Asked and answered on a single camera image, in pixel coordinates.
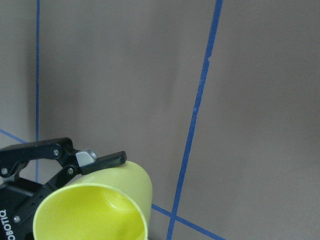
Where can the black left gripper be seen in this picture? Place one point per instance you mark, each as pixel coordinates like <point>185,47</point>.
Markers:
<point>20,198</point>

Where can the brown paper table mat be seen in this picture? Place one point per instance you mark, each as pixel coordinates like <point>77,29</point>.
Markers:
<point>218,100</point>

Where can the yellow plastic cup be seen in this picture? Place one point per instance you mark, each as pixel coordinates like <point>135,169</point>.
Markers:
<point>109,204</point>

